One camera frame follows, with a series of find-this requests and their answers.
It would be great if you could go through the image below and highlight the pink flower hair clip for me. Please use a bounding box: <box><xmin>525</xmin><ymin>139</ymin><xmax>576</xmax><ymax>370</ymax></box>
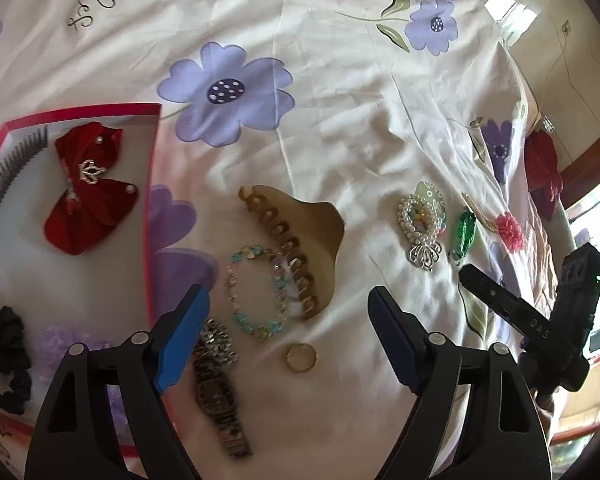
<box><xmin>494</xmin><ymin>211</ymin><xmax>526</xmax><ymax>254</ymax></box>

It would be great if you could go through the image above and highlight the black hair comb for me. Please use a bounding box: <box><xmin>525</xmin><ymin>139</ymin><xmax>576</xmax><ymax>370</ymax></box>
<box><xmin>0</xmin><ymin>127</ymin><xmax>49</xmax><ymax>254</ymax></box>

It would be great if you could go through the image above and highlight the black scrunchie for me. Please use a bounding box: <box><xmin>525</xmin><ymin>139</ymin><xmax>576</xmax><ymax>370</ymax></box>
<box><xmin>0</xmin><ymin>304</ymin><xmax>34</xmax><ymax>416</ymax></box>

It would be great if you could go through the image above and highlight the purple organza scrunchie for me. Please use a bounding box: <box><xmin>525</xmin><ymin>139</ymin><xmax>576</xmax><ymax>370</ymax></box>
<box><xmin>32</xmin><ymin>324</ymin><xmax>131</xmax><ymax>442</ymax></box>

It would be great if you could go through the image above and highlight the pearl hair ornament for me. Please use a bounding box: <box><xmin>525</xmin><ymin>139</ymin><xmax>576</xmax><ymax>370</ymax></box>
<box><xmin>397</xmin><ymin>194</ymin><xmax>449</xmax><ymax>272</ymax></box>

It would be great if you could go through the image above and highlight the red bow hair clip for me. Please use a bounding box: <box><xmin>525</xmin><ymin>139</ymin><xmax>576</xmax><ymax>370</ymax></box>
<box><xmin>43</xmin><ymin>120</ymin><xmax>140</xmax><ymax>256</ymax></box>

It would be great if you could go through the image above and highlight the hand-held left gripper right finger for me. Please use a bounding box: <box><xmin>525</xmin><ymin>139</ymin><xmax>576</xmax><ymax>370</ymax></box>
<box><xmin>367</xmin><ymin>286</ymin><xmax>554</xmax><ymax>480</ymax></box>

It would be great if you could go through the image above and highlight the gold ring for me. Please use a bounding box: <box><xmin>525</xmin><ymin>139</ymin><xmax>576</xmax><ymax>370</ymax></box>
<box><xmin>285</xmin><ymin>342</ymin><xmax>320</xmax><ymax>374</ymax></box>

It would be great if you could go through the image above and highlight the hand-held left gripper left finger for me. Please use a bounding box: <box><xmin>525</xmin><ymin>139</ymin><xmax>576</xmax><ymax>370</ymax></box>
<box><xmin>25</xmin><ymin>284</ymin><xmax>211</xmax><ymax>480</ymax></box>

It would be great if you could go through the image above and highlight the metal wristwatch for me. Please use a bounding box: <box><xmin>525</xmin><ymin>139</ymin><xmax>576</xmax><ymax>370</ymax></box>
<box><xmin>192</xmin><ymin>317</ymin><xmax>254</xmax><ymax>461</ymax></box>

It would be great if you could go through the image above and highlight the pearl hair pin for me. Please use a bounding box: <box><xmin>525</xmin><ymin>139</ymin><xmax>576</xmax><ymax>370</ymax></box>
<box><xmin>461</xmin><ymin>190</ymin><xmax>501</xmax><ymax>234</ymax></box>

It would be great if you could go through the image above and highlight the tan hair claw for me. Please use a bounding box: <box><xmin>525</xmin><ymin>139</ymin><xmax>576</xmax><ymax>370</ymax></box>
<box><xmin>238</xmin><ymin>185</ymin><xmax>346</xmax><ymax>322</ymax></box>

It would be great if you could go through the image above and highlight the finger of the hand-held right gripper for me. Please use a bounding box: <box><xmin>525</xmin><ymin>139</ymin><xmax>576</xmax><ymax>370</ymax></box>
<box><xmin>458</xmin><ymin>263</ymin><xmax>556</xmax><ymax>337</ymax></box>

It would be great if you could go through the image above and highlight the red cardboard box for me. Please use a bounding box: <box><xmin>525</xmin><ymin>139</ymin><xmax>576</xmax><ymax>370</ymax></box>
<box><xmin>0</xmin><ymin>103</ymin><xmax>191</xmax><ymax>461</ymax></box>

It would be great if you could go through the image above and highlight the green crochet hair tie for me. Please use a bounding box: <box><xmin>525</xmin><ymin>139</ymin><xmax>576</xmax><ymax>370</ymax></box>
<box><xmin>448</xmin><ymin>209</ymin><xmax>479</xmax><ymax>264</ymax></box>

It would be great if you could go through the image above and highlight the clear bead bracelet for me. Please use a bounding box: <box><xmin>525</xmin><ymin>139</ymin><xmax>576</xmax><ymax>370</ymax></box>
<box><xmin>224</xmin><ymin>243</ymin><xmax>294</xmax><ymax>342</ymax></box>

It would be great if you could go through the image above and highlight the red cloth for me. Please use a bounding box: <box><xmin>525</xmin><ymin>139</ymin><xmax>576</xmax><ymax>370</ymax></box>
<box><xmin>523</xmin><ymin>129</ymin><xmax>565</xmax><ymax>222</ymax></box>

